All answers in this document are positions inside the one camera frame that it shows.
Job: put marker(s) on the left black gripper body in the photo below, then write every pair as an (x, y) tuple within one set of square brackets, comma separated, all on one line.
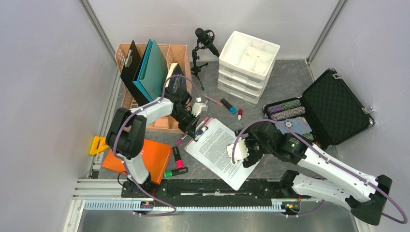
[(186, 120)]

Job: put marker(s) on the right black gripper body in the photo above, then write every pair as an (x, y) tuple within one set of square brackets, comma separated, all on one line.
[(255, 149)]

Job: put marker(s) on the printed white paper sheet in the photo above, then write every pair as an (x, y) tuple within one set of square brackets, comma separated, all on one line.
[(211, 150)]

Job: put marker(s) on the dark blue hardcover book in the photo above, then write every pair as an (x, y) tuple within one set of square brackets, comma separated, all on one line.
[(176, 85)]

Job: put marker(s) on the orange book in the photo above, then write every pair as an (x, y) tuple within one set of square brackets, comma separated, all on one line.
[(155, 156)]

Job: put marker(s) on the teal notebook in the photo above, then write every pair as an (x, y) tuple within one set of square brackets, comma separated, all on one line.
[(141, 71)]

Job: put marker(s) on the peach plastic file organizer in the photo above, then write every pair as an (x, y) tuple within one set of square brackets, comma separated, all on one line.
[(173, 53)]

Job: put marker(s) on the black clipboard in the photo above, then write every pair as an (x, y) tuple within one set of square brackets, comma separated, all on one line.
[(129, 73)]

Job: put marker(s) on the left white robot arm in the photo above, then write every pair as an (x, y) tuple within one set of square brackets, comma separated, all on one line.
[(126, 134)]

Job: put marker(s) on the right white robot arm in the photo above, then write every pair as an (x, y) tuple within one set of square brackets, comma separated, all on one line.
[(364, 195)]

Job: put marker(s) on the pink white marker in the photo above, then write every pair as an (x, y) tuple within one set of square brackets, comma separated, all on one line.
[(202, 123)]

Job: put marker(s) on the pink thin pen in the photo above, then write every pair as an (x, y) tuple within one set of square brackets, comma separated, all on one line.
[(213, 100)]

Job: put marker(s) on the blue highlighter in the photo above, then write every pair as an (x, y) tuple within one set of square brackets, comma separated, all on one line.
[(228, 106)]

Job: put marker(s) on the green highlighter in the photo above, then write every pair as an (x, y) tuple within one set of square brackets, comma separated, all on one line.
[(175, 172)]

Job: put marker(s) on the green file folder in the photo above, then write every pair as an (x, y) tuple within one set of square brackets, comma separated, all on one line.
[(156, 71)]

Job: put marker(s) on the black open carrying case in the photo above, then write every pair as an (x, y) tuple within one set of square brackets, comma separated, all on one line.
[(331, 109)]

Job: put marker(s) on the white plastic drawer unit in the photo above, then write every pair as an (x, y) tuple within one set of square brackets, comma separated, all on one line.
[(245, 66)]

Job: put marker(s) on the yellow orange block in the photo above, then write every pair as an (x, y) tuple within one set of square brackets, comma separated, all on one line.
[(98, 145)]

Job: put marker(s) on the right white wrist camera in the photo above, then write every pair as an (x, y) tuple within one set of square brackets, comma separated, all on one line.
[(239, 153)]

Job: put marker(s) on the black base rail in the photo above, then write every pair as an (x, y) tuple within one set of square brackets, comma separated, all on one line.
[(217, 193)]

